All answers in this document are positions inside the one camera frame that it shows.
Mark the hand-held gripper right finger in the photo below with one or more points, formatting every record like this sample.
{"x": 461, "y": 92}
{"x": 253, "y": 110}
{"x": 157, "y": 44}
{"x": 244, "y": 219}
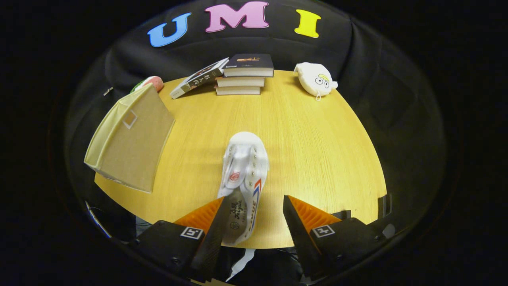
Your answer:
{"x": 297, "y": 230}

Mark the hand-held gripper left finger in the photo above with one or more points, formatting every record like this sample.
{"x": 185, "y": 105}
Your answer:
{"x": 212, "y": 242}

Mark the white canvas shoe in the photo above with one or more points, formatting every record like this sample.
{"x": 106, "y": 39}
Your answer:
{"x": 246, "y": 167}

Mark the beige fabric storage box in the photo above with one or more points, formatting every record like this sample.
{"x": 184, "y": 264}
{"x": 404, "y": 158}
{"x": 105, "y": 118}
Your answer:
{"x": 135, "y": 147}

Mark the thick book with pale pages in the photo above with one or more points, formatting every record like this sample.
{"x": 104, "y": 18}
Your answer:
{"x": 240, "y": 82}
{"x": 238, "y": 91}

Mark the white plush toy with eyes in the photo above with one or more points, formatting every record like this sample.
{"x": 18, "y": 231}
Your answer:
{"x": 315, "y": 79}

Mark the white cover paperback book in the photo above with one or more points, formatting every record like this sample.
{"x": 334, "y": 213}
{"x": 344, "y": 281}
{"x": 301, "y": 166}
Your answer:
{"x": 200, "y": 78}

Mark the watermelon slice toy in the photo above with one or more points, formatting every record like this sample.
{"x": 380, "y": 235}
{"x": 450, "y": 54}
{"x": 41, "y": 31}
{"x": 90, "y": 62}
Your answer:
{"x": 152, "y": 82}

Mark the black cover book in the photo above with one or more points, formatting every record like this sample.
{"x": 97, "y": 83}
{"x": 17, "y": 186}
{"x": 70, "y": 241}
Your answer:
{"x": 248, "y": 61}

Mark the small metal clip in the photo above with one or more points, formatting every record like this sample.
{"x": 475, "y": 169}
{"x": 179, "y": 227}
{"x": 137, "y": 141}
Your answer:
{"x": 108, "y": 91}

